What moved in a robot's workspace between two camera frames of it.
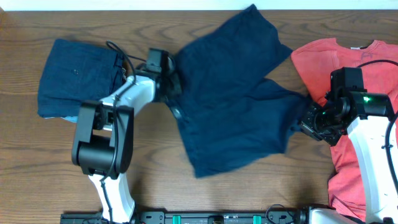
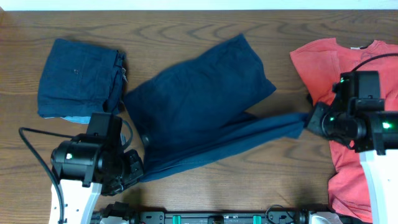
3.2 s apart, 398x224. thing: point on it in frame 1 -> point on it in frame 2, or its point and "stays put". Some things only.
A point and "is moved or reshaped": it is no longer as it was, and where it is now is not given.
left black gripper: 173,86 -> 134,168
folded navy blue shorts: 75,72 stays put
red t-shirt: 315,63 stays put
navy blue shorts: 230,114 is moved or reshaped
